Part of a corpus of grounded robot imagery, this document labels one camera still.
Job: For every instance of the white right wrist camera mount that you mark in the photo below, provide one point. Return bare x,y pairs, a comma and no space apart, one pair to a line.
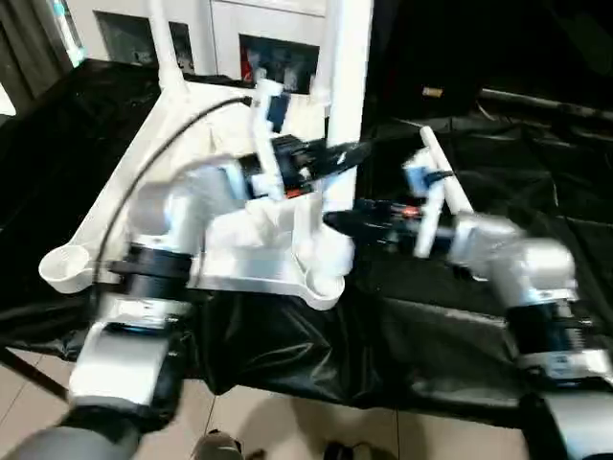
426,201

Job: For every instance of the small yellow label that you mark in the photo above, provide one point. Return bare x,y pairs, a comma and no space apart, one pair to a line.
431,91

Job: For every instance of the white glass-door cabinet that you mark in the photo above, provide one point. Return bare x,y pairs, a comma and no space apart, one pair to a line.
215,29

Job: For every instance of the white plastic table top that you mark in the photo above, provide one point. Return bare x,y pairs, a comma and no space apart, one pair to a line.
158,167

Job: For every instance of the silver metal bar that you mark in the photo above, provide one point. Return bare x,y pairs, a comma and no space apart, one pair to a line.
551,105

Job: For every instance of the large black box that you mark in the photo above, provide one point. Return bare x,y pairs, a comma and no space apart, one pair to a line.
421,48

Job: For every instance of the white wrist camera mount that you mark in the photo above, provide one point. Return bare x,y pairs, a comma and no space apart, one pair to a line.
426,201
268,124

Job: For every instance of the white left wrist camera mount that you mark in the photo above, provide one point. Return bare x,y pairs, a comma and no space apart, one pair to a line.
268,124

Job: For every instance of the white plastic table leg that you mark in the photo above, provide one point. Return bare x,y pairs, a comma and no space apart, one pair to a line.
165,48
322,72
349,72
447,177

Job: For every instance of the black work mat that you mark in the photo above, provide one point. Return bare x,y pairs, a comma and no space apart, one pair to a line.
335,335

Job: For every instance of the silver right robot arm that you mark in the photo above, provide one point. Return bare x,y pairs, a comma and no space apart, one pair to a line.
527,268

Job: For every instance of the grey curtain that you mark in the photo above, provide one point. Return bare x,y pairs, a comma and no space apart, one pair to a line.
29,48

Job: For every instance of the red package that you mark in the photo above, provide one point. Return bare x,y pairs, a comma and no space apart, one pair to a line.
246,69

